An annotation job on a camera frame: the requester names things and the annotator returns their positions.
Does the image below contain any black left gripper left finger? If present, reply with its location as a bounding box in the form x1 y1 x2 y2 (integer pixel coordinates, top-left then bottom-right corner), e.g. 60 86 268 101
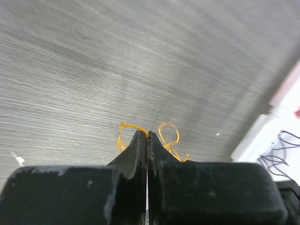
0 131 147 225

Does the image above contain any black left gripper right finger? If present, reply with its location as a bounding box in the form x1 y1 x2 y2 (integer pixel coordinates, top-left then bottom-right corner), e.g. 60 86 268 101
147 132 288 225

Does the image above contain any white compartment tray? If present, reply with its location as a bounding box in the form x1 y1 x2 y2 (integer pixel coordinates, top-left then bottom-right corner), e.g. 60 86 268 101
231 62 300 183

